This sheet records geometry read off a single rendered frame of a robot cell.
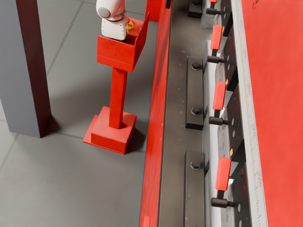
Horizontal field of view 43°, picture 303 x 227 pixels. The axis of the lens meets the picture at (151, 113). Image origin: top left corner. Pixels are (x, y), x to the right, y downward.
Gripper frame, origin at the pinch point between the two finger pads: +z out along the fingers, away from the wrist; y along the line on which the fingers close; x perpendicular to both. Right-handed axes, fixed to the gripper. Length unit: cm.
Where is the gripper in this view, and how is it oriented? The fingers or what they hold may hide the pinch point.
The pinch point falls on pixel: (115, 45)
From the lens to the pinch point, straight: 165.2
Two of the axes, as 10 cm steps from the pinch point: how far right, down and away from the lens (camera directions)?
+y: -9.6, -2.3, 1.3
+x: -2.7, 7.4, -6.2
